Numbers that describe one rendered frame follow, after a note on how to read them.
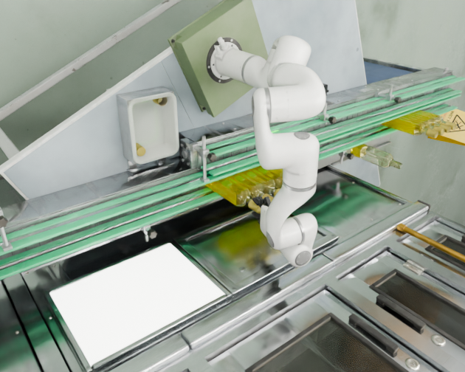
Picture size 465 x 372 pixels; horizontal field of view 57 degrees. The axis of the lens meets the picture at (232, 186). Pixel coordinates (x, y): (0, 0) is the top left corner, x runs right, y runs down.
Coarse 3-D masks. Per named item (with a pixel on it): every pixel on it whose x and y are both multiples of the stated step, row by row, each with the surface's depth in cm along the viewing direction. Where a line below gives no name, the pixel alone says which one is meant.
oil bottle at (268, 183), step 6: (252, 168) 160; (246, 174) 156; (252, 174) 156; (258, 174) 156; (258, 180) 152; (264, 180) 152; (270, 180) 152; (264, 186) 150; (270, 186) 150; (264, 192) 151
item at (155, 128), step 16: (160, 96) 137; (128, 112) 133; (144, 112) 144; (160, 112) 148; (176, 112) 144; (144, 128) 146; (160, 128) 150; (176, 128) 146; (144, 144) 149; (160, 144) 153; (176, 144) 149; (144, 160) 143
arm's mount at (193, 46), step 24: (240, 0) 143; (192, 24) 143; (216, 24) 140; (240, 24) 145; (192, 48) 138; (240, 48) 149; (264, 48) 156; (192, 72) 144; (216, 96) 152; (240, 96) 158
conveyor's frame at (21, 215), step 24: (432, 72) 242; (336, 96) 200; (360, 96) 200; (240, 120) 169; (168, 168) 152; (72, 192) 137; (96, 192) 137; (120, 192) 138; (24, 216) 124; (48, 216) 125
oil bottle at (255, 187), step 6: (240, 174) 156; (240, 180) 152; (246, 180) 152; (252, 180) 152; (246, 186) 149; (252, 186) 148; (258, 186) 148; (252, 192) 147; (258, 192) 147; (252, 198) 148
